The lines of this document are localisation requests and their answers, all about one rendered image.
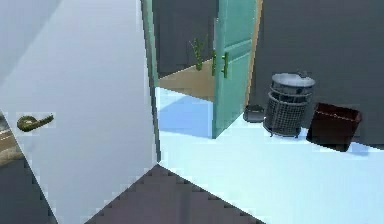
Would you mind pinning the small dark grey bowl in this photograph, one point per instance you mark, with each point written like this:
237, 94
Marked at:
254, 113

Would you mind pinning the dark brown square box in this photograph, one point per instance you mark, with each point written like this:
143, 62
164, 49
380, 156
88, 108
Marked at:
333, 126

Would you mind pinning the pale white room door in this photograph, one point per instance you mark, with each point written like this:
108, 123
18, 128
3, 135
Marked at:
86, 100

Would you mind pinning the teal room door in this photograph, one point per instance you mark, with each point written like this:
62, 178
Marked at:
233, 66

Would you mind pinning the grey mesh waste bin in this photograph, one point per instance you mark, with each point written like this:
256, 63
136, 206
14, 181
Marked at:
287, 106

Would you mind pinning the green house plant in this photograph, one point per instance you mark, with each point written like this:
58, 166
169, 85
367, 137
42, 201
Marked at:
198, 53

